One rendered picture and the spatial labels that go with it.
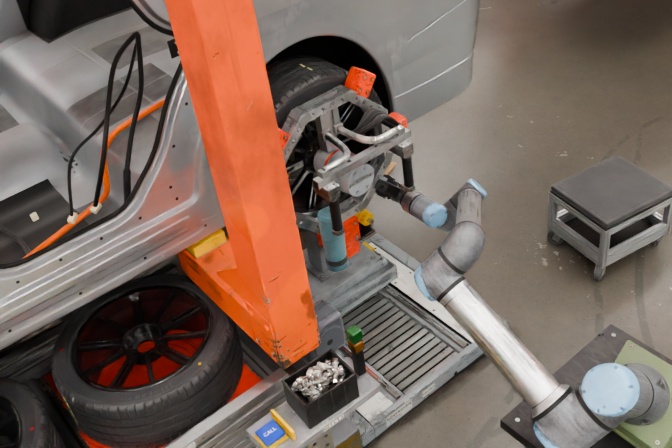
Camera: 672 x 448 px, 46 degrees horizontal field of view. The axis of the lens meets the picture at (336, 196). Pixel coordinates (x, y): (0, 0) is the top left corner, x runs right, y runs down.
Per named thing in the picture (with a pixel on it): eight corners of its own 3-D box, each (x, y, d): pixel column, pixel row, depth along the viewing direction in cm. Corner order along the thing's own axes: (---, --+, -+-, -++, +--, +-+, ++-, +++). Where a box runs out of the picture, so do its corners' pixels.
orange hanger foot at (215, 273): (218, 252, 311) (198, 182, 290) (295, 320, 276) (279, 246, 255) (182, 273, 304) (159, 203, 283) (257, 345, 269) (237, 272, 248)
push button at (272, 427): (273, 423, 250) (272, 418, 249) (286, 436, 245) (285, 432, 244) (255, 436, 247) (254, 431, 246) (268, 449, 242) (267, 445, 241)
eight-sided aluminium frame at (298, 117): (386, 184, 324) (373, 66, 291) (396, 190, 319) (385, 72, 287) (279, 247, 300) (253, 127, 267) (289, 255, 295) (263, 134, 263)
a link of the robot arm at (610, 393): (664, 398, 230) (643, 394, 217) (619, 432, 236) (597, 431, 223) (630, 356, 239) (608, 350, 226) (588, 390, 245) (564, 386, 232)
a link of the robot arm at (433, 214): (441, 232, 299) (426, 226, 292) (418, 218, 307) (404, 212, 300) (453, 210, 298) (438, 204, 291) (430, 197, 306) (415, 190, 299)
